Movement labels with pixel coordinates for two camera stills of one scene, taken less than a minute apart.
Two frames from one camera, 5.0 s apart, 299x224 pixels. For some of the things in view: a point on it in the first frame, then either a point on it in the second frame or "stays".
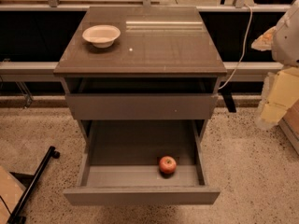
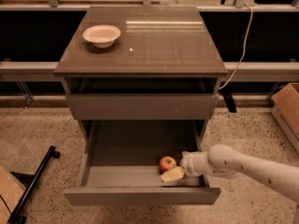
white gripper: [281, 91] to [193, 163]
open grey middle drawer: [121, 165] stays
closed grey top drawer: [144, 106] stays
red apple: [167, 166] stays
